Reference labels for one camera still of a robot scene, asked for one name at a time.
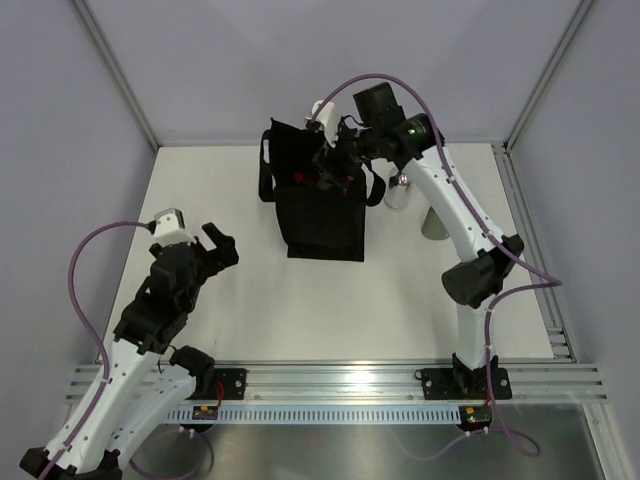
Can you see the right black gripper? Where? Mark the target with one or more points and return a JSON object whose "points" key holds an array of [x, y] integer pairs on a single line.
{"points": [[330, 161]]}

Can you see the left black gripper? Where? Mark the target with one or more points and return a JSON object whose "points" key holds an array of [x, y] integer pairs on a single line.
{"points": [[224, 255]]}

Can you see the grey-green pump bottle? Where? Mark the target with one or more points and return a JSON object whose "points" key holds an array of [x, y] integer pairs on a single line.
{"points": [[432, 227]]}

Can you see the dark red Fairy bottle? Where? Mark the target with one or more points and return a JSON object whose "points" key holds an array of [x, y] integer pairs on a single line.
{"points": [[347, 184]]}

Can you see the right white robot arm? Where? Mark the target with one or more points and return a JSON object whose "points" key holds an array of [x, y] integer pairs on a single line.
{"points": [[486, 255]]}

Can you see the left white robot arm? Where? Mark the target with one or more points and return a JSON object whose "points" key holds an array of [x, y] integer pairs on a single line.
{"points": [[110, 424]]}

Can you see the black canvas tote bag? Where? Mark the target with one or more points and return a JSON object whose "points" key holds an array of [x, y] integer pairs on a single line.
{"points": [[314, 223]]}

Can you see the silver metal bottle white cap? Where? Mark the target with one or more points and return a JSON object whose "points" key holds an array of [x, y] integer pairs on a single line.
{"points": [[398, 190]]}

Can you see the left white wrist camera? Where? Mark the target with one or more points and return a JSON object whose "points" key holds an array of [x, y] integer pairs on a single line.
{"points": [[168, 228]]}

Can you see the aluminium mounting rail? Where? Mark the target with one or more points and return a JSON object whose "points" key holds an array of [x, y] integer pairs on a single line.
{"points": [[401, 382]]}

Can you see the right aluminium frame post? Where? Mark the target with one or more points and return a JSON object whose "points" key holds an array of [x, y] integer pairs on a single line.
{"points": [[570, 32]]}

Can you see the aluminium frame post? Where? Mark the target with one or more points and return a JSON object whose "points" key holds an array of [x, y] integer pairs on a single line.
{"points": [[98, 39], [570, 32]]}

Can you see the white slotted cable duct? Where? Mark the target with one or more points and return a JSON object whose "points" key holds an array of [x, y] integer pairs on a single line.
{"points": [[315, 415]]}

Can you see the left aluminium frame post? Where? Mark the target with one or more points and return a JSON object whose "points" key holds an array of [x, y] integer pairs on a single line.
{"points": [[98, 39]]}

